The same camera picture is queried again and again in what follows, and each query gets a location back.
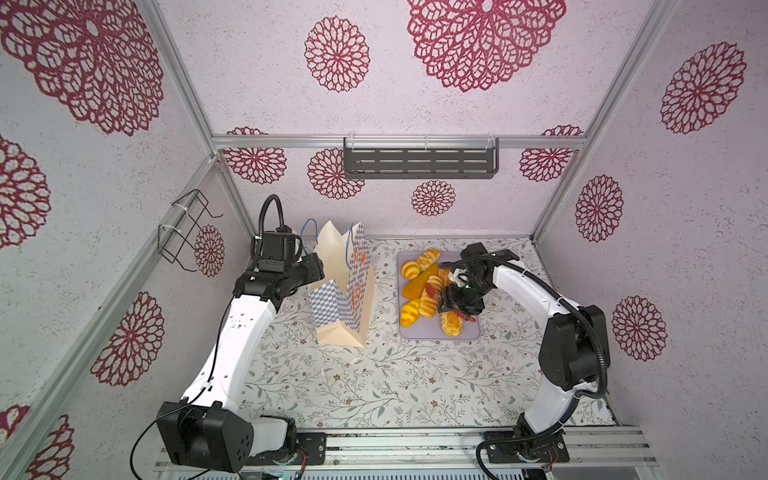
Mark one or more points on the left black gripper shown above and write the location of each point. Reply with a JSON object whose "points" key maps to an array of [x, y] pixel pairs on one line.
{"points": [[313, 265]]}

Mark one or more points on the blue checkered paper bag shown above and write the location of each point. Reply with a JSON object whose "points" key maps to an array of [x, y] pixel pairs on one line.
{"points": [[342, 301]]}

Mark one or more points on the striped swirl bread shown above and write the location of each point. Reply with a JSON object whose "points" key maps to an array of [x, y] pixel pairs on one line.
{"points": [[430, 299]]}

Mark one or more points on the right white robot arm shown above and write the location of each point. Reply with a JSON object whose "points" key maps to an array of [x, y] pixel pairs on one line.
{"points": [[573, 356]]}

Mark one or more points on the long orange bread loaf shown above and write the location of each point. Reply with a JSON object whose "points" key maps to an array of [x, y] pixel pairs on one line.
{"points": [[413, 290]]}

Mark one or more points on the black wire wall rack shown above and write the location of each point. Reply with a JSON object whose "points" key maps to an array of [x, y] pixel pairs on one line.
{"points": [[192, 242]]}

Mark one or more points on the aluminium front rail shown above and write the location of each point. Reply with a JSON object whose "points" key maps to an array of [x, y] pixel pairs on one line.
{"points": [[464, 449]]}

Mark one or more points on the oval topped bread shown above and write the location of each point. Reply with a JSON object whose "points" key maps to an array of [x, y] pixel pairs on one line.
{"points": [[451, 324]]}

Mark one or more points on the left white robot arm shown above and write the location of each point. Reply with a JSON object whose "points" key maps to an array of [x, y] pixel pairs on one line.
{"points": [[204, 429]]}

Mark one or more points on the grey wall shelf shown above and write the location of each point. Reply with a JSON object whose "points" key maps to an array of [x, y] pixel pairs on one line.
{"points": [[426, 163]]}

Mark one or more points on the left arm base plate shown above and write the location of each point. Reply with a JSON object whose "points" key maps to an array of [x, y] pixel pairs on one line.
{"points": [[309, 448]]}

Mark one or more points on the red kitchen tongs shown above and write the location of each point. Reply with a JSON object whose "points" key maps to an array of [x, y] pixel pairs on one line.
{"points": [[453, 300]]}

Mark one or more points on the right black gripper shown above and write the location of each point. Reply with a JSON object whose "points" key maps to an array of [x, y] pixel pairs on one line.
{"points": [[449, 296]]}

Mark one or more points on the small yellow striped bun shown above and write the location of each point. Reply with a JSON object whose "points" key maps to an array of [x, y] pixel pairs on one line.
{"points": [[410, 313]]}

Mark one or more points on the twisted light bread roll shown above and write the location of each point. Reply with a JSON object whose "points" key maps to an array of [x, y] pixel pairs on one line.
{"points": [[428, 258]]}

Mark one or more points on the brown croissant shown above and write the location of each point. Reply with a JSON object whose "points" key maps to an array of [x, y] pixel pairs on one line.
{"points": [[444, 275]]}

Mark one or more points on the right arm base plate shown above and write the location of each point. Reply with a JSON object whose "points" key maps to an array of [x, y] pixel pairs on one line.
{"points": [[549, 449]]}

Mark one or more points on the lavender tray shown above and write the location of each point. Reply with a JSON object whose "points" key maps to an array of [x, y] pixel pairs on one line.
{"points": [[427, 328]]}

